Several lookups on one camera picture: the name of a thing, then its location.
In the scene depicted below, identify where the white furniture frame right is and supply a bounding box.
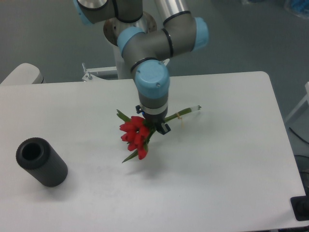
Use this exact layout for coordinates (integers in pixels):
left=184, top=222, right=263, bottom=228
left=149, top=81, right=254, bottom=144
left=284, top=82, right=309, bottom=126

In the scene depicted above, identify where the blue plastic bag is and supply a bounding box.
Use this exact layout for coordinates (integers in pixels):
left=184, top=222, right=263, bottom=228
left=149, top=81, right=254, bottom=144
left=284, top=0, right=309, bottom=19

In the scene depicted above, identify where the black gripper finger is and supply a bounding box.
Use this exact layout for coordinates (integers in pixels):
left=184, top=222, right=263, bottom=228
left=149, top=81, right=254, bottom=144
left=155, top=122, right=171, bottom=135

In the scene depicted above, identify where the black device at table edge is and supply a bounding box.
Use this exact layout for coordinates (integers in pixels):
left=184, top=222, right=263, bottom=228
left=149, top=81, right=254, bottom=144
left=290, top=196, right=309, bottom=221

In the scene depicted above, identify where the white metal mounting bracket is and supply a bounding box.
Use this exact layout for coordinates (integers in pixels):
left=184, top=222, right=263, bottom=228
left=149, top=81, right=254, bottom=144
left=82, top=60, right=132, bottom=82

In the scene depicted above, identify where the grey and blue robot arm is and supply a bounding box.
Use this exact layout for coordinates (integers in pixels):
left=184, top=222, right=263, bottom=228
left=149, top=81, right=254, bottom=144
left=74, top=0, right=209, bottom=134

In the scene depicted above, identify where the black cable on floor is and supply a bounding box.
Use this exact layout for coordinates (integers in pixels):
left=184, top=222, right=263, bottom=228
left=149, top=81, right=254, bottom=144
left=289, top=127, right=309, bottom=143

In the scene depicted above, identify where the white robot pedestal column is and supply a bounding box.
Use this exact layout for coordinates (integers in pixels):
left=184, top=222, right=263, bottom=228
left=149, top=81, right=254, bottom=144
left=103, top=11, right=158, bottom=80

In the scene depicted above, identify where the red tulip bouquet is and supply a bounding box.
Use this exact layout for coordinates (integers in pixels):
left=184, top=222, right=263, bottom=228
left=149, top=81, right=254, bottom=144
left=116, top=105, right=201, bottom=162

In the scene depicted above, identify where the black ribbed cylindrical vase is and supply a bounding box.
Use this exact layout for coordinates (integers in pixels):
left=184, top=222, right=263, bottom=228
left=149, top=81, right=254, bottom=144
left=15, top=137, right=68, bottom=187

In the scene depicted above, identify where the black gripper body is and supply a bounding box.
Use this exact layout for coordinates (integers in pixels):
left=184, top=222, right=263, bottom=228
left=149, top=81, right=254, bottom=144
left=136, top=105, right=168, bottom=128

